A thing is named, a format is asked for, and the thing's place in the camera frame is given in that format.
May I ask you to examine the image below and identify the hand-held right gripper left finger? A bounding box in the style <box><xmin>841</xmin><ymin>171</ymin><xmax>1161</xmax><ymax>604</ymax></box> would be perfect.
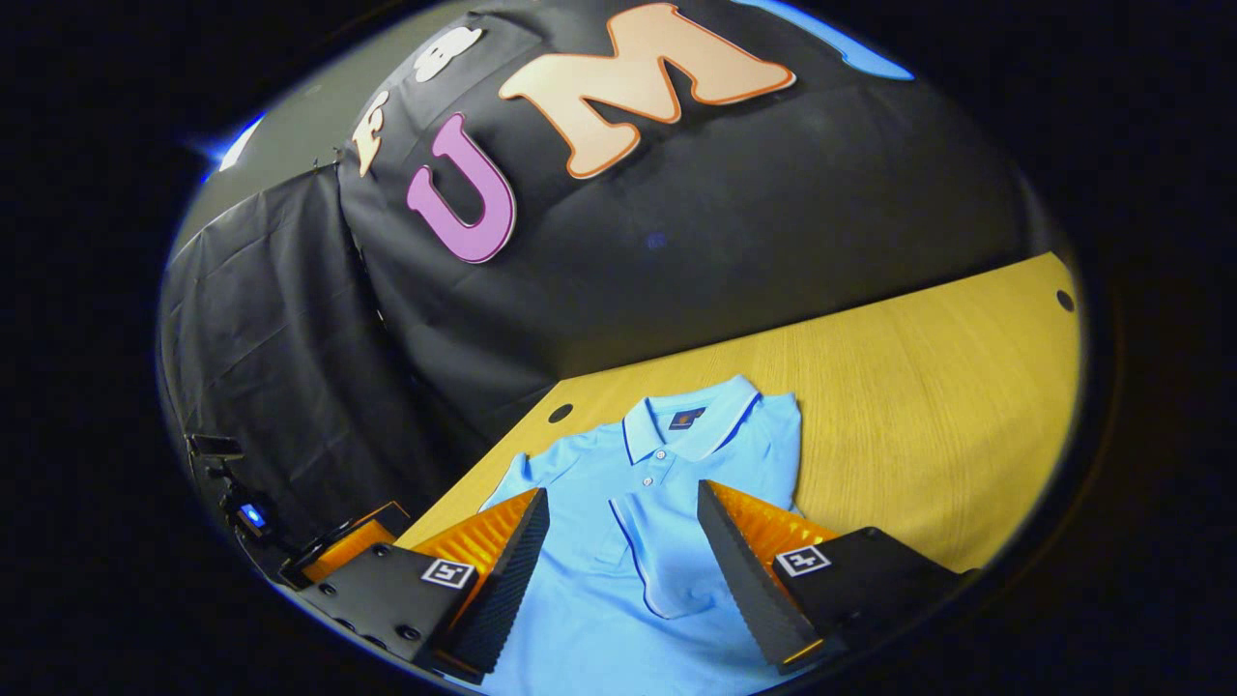
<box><xmin>290</xmin><ymin>487</ymin><xmax>551</xmax><ymax>682</ymax></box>

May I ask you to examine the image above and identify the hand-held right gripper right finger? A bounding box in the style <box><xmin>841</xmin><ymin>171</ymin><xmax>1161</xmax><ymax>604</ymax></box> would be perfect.
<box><xmin>697</xmin><ymin>479</ymin><xmax>977</xmax><ymax>676</ymax></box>

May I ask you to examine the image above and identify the light blue T-shirt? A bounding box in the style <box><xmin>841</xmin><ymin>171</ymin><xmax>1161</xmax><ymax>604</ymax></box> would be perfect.
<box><xmin>454</xmin><ymin>375</ymin><xmax>803</xmax><ymax>696</ymax></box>

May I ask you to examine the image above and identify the black backdrop cloth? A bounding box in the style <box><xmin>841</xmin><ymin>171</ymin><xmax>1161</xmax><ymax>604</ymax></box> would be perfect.
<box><xmin>159</xmin><ymin>0</ymin><xmax>1050</xmax><ymax>571</ymax></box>

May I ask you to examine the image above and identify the white ceiling light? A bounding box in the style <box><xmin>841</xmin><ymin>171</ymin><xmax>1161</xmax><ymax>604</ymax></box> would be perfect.
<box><xmin>215</xmin><ymin>114</ymin><xmax>267</xmax><ymax>175</ymax></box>

